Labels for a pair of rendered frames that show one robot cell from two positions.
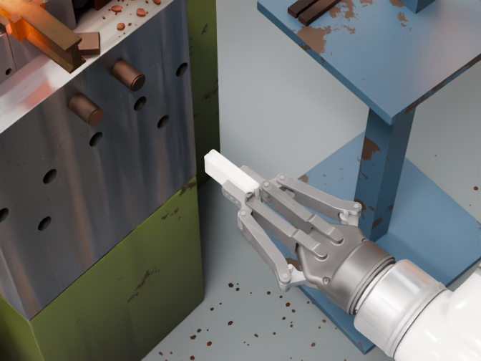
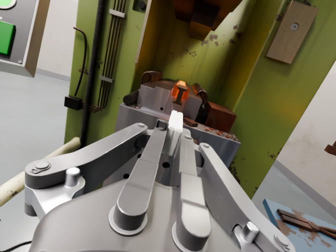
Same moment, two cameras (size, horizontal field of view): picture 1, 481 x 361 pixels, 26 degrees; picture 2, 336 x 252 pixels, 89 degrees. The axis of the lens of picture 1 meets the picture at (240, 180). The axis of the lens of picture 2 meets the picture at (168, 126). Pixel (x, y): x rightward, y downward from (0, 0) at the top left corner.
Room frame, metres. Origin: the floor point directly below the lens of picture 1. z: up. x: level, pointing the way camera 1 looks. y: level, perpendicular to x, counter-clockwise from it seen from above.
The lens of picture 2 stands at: (0.50, -0.12, 1.07)
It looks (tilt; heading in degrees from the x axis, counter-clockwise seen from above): 20 degrees down; 46
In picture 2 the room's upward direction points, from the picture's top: 18 degrees clockwise
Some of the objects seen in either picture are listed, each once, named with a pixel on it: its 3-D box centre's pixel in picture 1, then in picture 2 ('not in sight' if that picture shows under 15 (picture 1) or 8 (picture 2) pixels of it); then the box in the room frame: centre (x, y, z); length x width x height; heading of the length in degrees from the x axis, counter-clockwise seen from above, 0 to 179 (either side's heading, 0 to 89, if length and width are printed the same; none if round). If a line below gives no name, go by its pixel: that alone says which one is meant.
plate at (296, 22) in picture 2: not in sight; (289, 34); (1.18, 0.17, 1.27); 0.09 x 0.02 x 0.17; 137
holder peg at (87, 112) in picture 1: (86, 109); not in sight; (0.83, 0.20, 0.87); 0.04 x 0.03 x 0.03; 47
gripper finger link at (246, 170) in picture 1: (263, 179); (191, 145); (0.64, -0.02, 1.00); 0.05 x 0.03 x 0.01; 47
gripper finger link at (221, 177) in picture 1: (229, 180); (169, 129); (0.63, 0.01, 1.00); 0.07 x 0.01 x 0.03; 47
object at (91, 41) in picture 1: (82, 44); (189, 121); (0.90, 0.21, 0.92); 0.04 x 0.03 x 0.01; 95
